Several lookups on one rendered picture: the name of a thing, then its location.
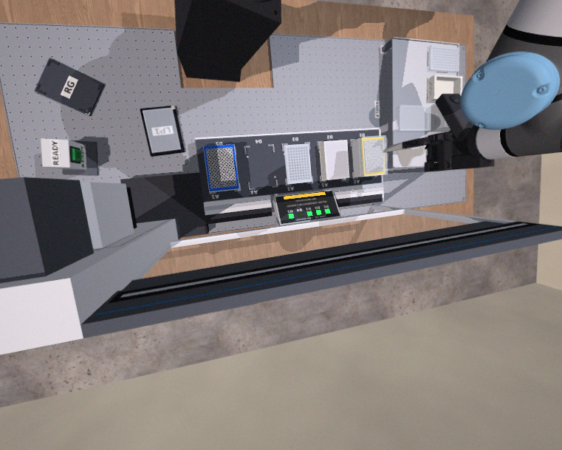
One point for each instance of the white ready key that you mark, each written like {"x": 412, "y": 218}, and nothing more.
{"x": 69, "y": 154}

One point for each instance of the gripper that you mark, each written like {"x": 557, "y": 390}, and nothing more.
{"x": 443, "y": 147}

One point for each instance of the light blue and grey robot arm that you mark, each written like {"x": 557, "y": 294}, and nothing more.
{"x": 520, "y": 78}

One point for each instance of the black rectangular frame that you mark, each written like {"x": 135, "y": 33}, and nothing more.
{"x": 178, "y": 130}

